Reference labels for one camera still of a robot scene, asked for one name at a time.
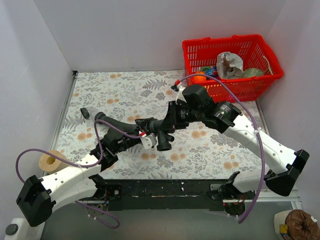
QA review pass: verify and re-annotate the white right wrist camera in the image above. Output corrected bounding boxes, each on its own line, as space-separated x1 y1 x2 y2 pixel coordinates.
170 80 187 105

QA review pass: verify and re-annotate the white grey button device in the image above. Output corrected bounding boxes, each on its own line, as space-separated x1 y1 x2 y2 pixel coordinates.
4 218 45 240

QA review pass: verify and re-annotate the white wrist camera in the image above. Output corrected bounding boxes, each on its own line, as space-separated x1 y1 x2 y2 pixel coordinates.
170 80 187 105
139 131 158 150

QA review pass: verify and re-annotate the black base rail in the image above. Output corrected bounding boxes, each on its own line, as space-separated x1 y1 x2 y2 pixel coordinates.
83 179 227 211

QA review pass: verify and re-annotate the green netted melon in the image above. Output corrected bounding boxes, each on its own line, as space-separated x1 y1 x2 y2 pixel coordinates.
241 55 274 79

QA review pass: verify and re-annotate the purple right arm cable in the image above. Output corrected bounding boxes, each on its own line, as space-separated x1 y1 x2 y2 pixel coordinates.
178 73 266 224

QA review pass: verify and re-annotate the brown item in white cup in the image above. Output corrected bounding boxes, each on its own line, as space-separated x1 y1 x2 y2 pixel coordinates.
273 209 320 240

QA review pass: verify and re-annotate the red plastic basket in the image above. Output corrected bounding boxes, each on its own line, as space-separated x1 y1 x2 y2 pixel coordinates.
182 34 284 103

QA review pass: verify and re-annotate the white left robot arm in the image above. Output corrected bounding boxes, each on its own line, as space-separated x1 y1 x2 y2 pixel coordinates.
16 112 157 227

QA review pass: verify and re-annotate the orange fruit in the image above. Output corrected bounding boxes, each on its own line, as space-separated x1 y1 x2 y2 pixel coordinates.
192 71 207 83

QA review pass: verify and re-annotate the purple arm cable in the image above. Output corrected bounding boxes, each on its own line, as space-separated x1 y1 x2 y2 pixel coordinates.
15 119 145 229
178 73 266 224

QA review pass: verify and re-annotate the floral table mat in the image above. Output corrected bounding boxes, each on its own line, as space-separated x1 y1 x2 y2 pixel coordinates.
56 70 261 179

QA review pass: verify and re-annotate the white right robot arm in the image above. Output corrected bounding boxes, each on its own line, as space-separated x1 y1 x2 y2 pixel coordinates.
167 83 310 199

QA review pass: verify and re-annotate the grey tee pipe fitting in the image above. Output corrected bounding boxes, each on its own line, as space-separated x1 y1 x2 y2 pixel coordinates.
148 119 175 152

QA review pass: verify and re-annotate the crumpled grey paper bag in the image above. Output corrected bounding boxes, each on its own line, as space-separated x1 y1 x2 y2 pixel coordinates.
216 51 244 80

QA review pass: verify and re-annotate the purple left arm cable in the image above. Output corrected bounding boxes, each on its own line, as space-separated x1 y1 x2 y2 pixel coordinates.
15 119 145 229

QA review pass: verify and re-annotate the colourful snack packet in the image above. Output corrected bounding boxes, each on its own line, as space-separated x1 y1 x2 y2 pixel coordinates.
199 65 219 78

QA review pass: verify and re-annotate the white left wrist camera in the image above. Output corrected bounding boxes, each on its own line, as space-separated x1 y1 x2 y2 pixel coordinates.
139 131 158 150

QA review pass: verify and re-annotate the beige tape roll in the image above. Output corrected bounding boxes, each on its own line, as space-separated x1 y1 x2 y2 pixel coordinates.
38 153 68 174

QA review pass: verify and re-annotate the black corrugated hose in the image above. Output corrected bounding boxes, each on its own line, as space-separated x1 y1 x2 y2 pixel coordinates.
94 111 153 136

